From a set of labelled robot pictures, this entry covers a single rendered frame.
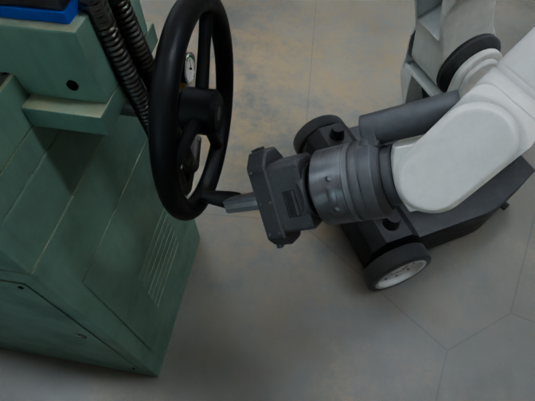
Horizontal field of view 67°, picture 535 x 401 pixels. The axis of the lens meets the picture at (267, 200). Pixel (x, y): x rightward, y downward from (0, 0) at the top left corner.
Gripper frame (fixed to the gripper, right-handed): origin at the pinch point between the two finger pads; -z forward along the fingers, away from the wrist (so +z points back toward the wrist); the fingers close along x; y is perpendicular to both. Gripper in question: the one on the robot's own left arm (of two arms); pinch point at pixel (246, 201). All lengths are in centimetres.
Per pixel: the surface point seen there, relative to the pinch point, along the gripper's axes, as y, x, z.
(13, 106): 14.8, 18.4, -15.5
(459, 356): -63, -69, 11
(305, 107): -118, 9, -36
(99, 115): 10.9, 14.8, -7.9
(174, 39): 9.1, 19.1, 3.7
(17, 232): 17.0, 5.1, -20.7
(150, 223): -18.1, -4.7, -37.6
